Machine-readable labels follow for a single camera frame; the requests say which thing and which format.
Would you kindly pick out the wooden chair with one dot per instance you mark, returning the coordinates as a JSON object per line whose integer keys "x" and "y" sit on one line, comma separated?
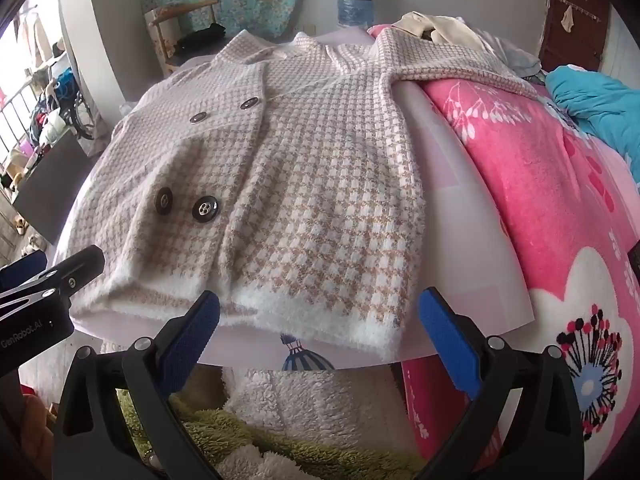
{"x": 162, "y": 30}

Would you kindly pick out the beige slippers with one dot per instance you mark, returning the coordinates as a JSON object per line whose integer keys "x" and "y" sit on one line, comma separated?
{"x": 20, "y": 225}

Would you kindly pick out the small beige hanging cloth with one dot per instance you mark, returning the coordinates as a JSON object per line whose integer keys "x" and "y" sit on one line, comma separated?
{"x": 567, "y": 19}

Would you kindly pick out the blue bag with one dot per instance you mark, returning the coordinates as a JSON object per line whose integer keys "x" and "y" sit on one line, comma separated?
{"x": 64, "y": 85}

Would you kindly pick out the white shoes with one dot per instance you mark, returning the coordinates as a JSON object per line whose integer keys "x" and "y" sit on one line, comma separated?
{"x": 35, "y": 244}

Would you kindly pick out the beige hanging coat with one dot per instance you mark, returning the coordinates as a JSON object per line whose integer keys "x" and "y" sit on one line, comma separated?
{"x": 42, "y": 35}

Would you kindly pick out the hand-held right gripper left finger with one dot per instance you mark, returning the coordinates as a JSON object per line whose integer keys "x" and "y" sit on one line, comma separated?
{"x": 192, "y": 342}

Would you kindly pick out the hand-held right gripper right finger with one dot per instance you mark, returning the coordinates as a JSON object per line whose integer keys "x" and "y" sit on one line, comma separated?
{"x": 450, "y": 342}

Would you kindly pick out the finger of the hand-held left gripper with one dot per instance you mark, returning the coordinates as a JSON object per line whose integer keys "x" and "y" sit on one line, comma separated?
{"x": 22, "y": 269}
{"x": 82, "y": 265}

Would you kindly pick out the brown wooden door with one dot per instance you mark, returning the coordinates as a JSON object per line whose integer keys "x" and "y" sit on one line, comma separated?
{"x": 570, "y": 50}

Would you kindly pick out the black bag on chair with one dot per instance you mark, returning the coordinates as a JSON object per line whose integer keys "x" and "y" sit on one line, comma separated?
{"x": 200, "y": 37}

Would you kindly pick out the beige white houndstooth coat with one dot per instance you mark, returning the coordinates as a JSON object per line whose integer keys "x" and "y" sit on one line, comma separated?
{"x": 310, "y": 185}

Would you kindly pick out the metal window railing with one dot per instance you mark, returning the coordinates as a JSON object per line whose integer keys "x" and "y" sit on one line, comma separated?
{"x": 15, "y": 125}

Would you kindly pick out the grey garment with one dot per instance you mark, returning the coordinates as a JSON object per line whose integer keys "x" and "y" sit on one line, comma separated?
{"x": 515, "y": 57}

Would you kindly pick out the white wall socket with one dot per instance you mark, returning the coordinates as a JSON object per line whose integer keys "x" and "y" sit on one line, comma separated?
{"x": 311, "y": 29}

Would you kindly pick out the blue water jug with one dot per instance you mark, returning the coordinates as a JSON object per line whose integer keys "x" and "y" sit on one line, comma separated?
{"x": 356, "y": 2}

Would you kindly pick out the wheelchair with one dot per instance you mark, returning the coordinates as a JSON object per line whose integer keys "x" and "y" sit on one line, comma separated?
{"x": 82, "y": 112}

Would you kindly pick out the teal blanket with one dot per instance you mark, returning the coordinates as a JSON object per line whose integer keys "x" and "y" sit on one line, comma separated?
{"x": 595, "y": 95}

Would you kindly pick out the white green fleece robe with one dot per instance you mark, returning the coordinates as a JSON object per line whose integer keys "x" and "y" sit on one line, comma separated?
{"x": 310, "y": 400}

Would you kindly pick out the dark grey cabinet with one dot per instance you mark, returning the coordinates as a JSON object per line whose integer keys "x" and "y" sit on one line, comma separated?
{"x": 55, "y": 180}

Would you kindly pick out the pink floral blanket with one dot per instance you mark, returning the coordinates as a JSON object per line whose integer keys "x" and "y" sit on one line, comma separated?
{"x": 525, "y": 185}

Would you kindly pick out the beige garment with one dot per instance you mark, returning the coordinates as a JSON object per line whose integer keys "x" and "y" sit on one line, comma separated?
{"x": 450, "y": 27}

